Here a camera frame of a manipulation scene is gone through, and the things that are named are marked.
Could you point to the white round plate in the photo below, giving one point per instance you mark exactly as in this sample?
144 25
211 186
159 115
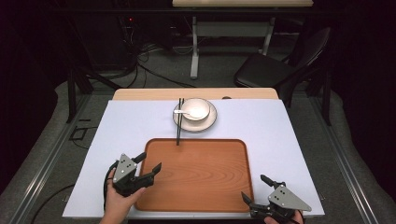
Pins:
206 124

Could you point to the white-framed desk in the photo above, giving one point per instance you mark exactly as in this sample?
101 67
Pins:
230 29

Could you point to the white table sheet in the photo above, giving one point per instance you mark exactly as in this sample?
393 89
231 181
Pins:
267 140

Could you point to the person's right hand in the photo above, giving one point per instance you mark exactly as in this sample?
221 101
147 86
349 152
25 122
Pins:
298 219

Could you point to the white bowl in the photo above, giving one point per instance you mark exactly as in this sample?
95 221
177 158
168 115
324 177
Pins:
201 108

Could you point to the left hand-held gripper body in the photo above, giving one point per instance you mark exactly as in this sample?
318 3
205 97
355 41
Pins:
124 169

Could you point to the black metal stand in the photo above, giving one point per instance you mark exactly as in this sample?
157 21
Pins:
72 93

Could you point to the black chopstick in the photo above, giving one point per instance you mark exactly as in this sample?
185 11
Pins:
181 107
178 130

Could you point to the white ceramic spoon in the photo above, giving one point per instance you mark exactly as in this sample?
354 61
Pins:
179 111

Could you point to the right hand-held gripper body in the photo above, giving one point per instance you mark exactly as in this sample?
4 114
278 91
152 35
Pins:
285 199

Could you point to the black chair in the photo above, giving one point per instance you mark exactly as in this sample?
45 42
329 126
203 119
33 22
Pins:
264 70

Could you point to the aluminium floor rail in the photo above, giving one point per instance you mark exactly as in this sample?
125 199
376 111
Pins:
46 161
345 161

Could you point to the person's left hand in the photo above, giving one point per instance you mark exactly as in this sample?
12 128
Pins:
117 200

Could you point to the dark table grommet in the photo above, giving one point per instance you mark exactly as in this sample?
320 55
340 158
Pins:
226 97

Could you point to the power strip with red light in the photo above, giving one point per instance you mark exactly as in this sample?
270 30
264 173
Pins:
130 23

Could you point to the brown wooden tray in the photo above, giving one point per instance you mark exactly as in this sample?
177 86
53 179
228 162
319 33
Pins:
193 177

